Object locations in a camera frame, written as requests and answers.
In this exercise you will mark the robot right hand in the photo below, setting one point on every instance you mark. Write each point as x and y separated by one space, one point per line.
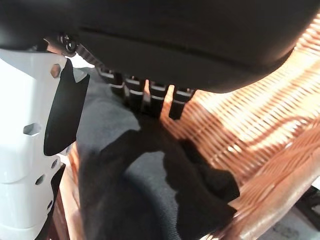
175 37

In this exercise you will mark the black garment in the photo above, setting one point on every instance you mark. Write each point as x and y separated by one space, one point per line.
140 180

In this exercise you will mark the rectangular wicker laundry basket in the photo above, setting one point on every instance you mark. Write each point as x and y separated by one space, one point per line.
250 130

